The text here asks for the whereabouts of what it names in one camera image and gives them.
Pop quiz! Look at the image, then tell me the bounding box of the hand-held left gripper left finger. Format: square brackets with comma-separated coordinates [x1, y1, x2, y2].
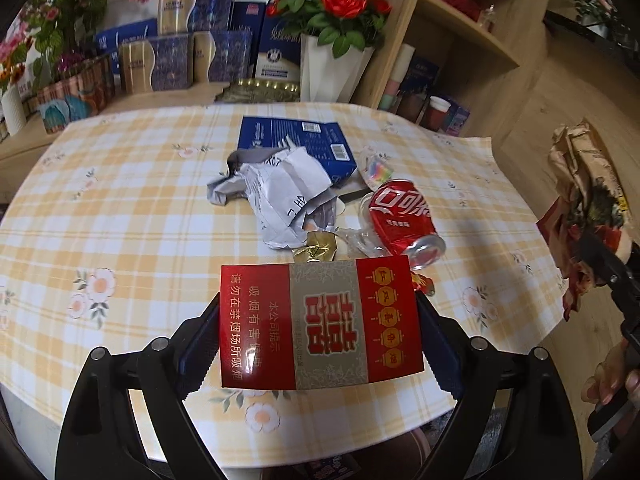
[55, 290, 236, 480]

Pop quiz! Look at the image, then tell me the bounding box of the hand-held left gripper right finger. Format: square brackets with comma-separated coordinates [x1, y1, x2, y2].
[412, 290, 583, 480]

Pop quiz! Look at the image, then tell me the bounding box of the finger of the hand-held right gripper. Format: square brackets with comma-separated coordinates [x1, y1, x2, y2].
[576, 230, 640, 361]

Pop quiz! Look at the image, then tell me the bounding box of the small red wrapper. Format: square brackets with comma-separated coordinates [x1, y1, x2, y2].
[410, 271, 436, 295]

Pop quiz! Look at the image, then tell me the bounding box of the brown snack bag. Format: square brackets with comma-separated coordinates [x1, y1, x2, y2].
[536, 119, 633, 323]

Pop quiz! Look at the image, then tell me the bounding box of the brown round waste bin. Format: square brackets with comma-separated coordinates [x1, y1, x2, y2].
[295, 427, 453, 480]

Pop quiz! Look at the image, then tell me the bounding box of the red cigarette carton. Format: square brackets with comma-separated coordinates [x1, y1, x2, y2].
[220, 255, 427, 391]

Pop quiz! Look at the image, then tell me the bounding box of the clear plastic wrapper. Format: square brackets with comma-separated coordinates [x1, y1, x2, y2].
[335, 195, 396, 261]

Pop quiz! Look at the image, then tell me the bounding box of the red soda can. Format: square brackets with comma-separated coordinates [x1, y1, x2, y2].
[369, 178, 447, 272]

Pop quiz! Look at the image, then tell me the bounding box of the gold wrapper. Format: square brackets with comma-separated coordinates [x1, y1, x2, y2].
[292, 231, 340, 264]

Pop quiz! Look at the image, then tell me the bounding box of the white paper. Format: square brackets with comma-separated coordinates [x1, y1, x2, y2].
[239, 147, 333, 251]

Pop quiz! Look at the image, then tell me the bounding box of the colourful candy wrapper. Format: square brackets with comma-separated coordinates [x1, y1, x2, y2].
[361, 152, 393, 186]

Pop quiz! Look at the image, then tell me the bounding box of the blue cardboard box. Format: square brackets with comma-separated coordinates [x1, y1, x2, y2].
[236, 116, 358, 186]

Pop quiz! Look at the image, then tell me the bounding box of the person's right hand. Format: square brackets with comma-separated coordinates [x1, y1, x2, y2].
[589, 339, 640, 407]

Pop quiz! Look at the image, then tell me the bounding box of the yellow plaid floral tablecloth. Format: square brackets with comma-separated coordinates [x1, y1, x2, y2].
[0, 102, 576, 471]

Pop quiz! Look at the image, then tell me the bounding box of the small blue carton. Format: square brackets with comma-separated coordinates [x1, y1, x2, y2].
[442, 100, 471, 136]

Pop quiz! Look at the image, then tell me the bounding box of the red paper cup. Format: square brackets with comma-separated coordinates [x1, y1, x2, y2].
[425, 96, 453, 131]

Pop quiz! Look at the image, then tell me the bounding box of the wooden shelf unit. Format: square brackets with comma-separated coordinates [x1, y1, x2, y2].
[350, 0, 566, 128]

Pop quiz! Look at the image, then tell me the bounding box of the potted plant on dark shelf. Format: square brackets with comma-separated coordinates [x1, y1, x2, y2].
[542, 0, 640, 46]

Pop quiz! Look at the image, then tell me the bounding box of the gold embossed tray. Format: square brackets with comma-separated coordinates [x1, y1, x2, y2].
[215, 79, 301, 105]

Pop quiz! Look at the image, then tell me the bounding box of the dark blue printed box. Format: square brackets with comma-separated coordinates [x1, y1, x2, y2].
[400, 57, 441, 121]

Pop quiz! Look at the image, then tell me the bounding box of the stack of pastel paper cups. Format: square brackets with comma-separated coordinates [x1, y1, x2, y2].
[378, 44, 417, 111]

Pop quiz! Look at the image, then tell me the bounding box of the colourful patterned basket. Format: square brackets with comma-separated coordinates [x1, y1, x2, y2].
[36, 55, 117, 134]

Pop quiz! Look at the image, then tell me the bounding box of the white ribbed vase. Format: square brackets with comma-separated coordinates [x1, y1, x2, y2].
[0, 82, 28, 136]

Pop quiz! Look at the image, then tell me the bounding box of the white faceted vase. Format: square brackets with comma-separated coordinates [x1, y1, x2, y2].
[299, 35, 376, 103]

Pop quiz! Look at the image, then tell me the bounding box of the blue and white box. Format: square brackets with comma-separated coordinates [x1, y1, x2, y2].
[255, 17, 303, 81]

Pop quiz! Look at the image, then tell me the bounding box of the flat blue gift box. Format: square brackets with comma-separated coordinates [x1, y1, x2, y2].
[95, 24, 161, 73]

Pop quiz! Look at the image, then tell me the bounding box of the red artificial rose bouquet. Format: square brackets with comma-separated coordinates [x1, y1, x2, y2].
[265, 0, 393, 58]

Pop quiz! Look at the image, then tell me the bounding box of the pink artificial blossom plant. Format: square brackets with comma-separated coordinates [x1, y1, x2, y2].
[0, 0, 151, 91]

